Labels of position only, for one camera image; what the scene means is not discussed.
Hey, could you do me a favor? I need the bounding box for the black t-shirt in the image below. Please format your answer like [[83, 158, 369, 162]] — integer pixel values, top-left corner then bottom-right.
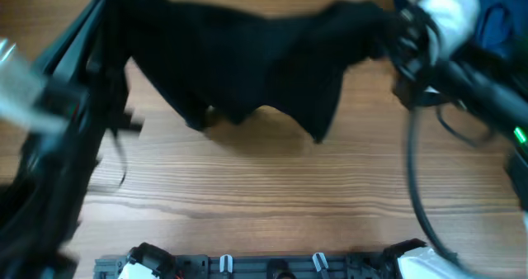
[[104, 0, 391, 141]]

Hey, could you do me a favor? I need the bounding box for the blue garment on pile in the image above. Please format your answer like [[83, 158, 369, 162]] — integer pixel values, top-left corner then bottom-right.
[[473, 0, 527, 59]]

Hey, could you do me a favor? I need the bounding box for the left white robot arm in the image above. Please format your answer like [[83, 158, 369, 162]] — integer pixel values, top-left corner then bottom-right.
[[1, 0, 141, 278]]

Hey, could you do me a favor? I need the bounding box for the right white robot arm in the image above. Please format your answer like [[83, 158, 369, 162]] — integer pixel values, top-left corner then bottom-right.
[[388, 0, 527, 278]]

